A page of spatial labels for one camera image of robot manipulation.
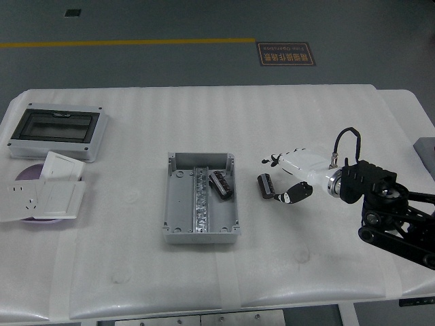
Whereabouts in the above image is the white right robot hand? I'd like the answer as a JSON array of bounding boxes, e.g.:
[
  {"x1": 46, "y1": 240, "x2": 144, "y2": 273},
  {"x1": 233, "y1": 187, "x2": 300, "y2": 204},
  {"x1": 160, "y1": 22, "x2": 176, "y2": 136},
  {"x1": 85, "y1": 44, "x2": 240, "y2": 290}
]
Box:
[{"x1": 260, "y1": 147, "x2": 336, "y2": 205}]

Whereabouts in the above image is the grey open junction box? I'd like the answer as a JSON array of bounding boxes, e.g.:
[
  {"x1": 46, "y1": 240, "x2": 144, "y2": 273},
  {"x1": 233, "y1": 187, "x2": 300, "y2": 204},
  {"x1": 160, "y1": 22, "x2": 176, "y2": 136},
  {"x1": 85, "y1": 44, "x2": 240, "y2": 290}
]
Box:
[{"x1": 162, "y1": 151, "x2": 241, "y2": 245}]

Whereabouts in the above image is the grey distribution box dark window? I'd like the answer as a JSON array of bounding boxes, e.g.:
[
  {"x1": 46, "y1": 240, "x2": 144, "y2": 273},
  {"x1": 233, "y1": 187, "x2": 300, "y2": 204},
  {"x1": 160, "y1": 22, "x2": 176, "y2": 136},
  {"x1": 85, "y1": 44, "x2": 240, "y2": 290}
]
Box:
[{"x1": 6, "y1": 103, "x2": 110, "y2": 164}]

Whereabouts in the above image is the white foam table mat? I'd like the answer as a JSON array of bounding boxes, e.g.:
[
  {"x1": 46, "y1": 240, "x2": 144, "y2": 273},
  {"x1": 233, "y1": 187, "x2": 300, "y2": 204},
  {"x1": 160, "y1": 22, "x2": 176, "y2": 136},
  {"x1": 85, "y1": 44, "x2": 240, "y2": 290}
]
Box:
[{"x1": 0, "y1": 84, "x2": 435, "y2": 322}]

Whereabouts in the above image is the brown floor sign sticker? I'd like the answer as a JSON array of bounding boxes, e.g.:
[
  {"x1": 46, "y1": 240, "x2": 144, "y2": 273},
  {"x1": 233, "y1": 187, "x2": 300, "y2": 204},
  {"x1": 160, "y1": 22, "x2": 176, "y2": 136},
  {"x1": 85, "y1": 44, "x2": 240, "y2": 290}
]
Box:
[{"x1": 256, "y1": 42, "x2": 317, "y2": 68}]

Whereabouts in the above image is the white table leg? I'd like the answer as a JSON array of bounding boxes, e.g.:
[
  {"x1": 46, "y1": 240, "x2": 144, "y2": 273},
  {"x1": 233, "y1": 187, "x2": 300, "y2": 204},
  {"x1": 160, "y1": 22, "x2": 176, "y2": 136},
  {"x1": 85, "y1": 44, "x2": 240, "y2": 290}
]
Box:
[{"x1": 337, "y1": 303, "x2": 360, "y2": 326}]

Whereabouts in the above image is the white tape strip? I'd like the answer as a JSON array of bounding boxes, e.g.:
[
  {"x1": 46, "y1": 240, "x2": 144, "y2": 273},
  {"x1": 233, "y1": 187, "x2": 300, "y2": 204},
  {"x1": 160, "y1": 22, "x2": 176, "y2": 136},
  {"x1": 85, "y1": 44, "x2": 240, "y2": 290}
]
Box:
[{"x1": 48, "y1": 234, "x2": 77, "y2": 322}]

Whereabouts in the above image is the purple round plate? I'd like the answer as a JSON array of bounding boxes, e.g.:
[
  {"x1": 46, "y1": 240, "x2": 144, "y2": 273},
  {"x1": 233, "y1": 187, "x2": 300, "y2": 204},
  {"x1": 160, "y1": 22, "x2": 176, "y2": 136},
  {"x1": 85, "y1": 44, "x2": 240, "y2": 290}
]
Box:
[{"x1": 15, "y1": 162, "x2": 84, "y2": 225}]

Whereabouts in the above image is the silver metal mounting rail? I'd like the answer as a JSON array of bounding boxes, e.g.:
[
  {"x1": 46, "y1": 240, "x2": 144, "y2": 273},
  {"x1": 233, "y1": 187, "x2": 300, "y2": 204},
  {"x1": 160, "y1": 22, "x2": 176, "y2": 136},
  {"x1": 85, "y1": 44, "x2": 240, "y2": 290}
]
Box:
[{"x1": 192, "y1": 166, "x2": 211, "y2": 234}]

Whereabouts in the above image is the grey metal bracket plate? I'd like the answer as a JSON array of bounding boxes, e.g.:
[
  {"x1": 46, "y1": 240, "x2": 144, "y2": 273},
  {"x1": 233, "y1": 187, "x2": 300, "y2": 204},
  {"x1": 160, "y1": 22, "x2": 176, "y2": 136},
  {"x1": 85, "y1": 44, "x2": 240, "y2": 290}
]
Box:
[{"x1": 96, "y1": 309, "x2": 286, "y2": 326}]

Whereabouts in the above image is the black table frame bar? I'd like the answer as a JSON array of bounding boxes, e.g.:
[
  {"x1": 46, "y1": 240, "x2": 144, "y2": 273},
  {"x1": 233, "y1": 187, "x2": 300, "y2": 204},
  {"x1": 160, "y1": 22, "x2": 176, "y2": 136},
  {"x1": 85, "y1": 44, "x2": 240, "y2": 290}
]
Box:
[{"x1": 399, "y1": 297, "x2": 435, "y2": 308}]

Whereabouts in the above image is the white wall switch panel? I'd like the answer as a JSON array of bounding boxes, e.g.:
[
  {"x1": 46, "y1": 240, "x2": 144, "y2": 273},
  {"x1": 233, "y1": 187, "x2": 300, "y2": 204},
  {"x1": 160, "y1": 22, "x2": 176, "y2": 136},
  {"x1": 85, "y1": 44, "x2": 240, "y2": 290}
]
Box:
[
  {"x1": 41, "y1": 151, "x2": 86, "y2": 181},
  {"x1": 33, "y1": 180, "x2": 86, "y2": 219}
]

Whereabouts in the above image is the white wall socket panel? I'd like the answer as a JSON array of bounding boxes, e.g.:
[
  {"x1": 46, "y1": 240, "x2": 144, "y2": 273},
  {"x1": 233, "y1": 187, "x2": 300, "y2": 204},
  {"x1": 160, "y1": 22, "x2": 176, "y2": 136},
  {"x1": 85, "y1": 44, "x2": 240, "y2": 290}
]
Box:
[{"x1": 0, "y1": 181, "x2": 45, "y2": 223}]

